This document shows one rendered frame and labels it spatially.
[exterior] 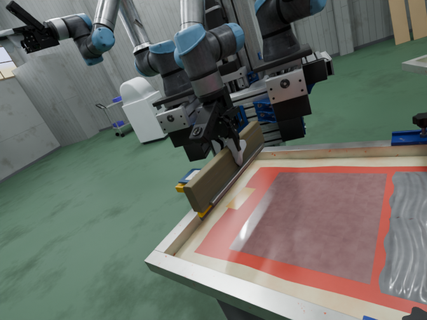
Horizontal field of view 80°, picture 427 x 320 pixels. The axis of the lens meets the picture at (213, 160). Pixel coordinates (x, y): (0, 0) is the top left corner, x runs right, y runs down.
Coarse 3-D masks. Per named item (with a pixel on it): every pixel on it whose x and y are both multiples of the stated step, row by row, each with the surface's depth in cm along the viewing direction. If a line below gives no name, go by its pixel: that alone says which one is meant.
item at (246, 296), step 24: (312, 144) 86; (336, 144) 81; (360, 144) 76; (384, 144) 71; (192, 216) 74; (168, 240) 68; (168, 264) 60; (192, 264) 58; (216, 288) 50; (240, 288) 48; (264, 288) 46; (264, 312) 43; (288, 312) 41; (312, 312) 39; (336, 312) 38
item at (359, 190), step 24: (264, 168) 91; (288, 168) 85; (312, 168) 80; (336, 168) 76; (360, 168) 72; (384, 168) 68; (408, 168) 65; (264, 192) 78; (288, 192) 74; (312, 192) 70; (336, 192) 66; (360, 192) 63; (384, 192) 60; (384, 216) 55
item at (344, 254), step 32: (224, 224) 71; (256, 224) 67; (288, 224) 63; (320, 224) 59; (352, 224) 56; (384, 224) 53; (224, 256) 61; (256, 256) 58; (288, 256) 54; (320, 256) 52; (352, 256) 49; (384, 256) 47; (320, 288) 46; (352, 288) 44
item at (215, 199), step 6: (258, 150) 77; (252, 156) 74; (246, 162) 72; (240, 168) 70; (234, 174) 68; (240, 174) 69; (228, 180) 66; (234, 180) 67; (222, 186) 65; (228, 186) 65; (222, 192) 63; (216, 198) 61; (210, 204) 61
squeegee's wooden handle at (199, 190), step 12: (240, 132) 76; (252, 132) 77; (252, 144) 77; (216, 156) 66; (228, 156) 67; (204, 168) 63; (216, 168) 63; (228, 168) 67; (192, 180) 59; (204, 180) 60; (216, 180) 63; (192, 192) 57; (204, 192) 60; (216, 192) 63; (192, 204) 60; (204, 204) 60
